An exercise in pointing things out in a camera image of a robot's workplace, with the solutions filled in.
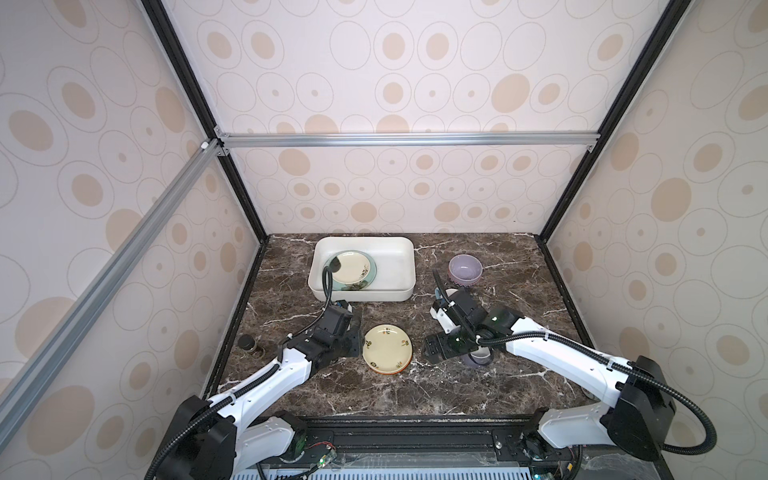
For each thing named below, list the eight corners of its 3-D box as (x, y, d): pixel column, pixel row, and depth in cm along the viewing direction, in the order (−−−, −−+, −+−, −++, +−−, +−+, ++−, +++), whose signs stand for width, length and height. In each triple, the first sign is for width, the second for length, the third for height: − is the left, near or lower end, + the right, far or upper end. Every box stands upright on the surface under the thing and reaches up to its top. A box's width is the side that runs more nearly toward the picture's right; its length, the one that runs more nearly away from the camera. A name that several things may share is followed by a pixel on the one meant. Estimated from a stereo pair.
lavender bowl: (448, 292, 106) (452, 279, 99) (444, 267, 113) (447, 253, 107) (481, 293, 106) (487, 279, 99) (475, 267, 113) (480, 253, 107)
